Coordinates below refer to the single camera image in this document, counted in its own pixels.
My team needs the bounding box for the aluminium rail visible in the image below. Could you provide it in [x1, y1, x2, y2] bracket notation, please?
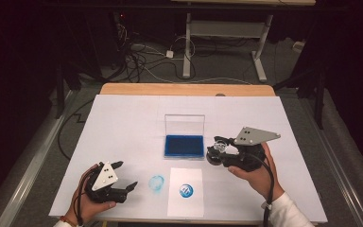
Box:
[299, 94, 363, 227]
[0, 89, 78, 227]

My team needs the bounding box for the black metal stand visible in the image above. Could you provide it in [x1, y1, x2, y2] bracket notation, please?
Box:
[273, 62, 327, 131]
[55, 62, 81, 120]

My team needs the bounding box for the large white board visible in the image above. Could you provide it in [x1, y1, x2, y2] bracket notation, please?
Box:
[48, 94, 329, 224]

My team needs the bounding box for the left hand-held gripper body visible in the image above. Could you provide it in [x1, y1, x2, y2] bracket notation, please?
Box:
[84, 161, 129, 203]

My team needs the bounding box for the white-framed desk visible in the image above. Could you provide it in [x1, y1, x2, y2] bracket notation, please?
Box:
[171, 0, 316, 83]

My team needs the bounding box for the blue ink pad clear case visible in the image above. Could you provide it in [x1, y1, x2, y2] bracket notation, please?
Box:
[164, 113, 206, 160]

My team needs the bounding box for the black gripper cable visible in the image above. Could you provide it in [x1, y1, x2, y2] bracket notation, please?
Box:
[249, 151, 276, 227]
[75, 166, 95, 226]

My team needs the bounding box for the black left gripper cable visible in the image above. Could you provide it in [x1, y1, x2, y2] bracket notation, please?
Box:
[75, 166, 95, 226]

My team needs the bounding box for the white floor cable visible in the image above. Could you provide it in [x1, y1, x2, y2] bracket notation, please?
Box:
[131, 44, 253, 85]

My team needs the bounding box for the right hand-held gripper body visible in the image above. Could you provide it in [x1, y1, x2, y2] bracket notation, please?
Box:
[223, 126, 282, 173]

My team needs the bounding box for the person's left hand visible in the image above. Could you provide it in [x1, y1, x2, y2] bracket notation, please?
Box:
[64, 164, 117, 225]

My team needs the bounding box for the black floor cable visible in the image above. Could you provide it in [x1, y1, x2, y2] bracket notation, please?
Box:
[57, 98, 95, 160]

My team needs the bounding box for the person's right hand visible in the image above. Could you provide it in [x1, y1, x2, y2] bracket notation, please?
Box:
[227, 141, 285, 202]

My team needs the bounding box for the white paper sheet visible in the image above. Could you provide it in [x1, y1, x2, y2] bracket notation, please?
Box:
[166, 166, 205, 218]

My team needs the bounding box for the round clear-topped stamp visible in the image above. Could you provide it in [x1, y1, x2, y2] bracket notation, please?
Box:
[206, 141, 230, 167]

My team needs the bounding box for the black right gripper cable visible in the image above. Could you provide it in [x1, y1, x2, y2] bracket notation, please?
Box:
[249, 151, 276, 227]

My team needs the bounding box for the tangle of black floor cables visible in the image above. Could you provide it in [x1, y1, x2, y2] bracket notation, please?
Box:
[112, 18, 199, 83]

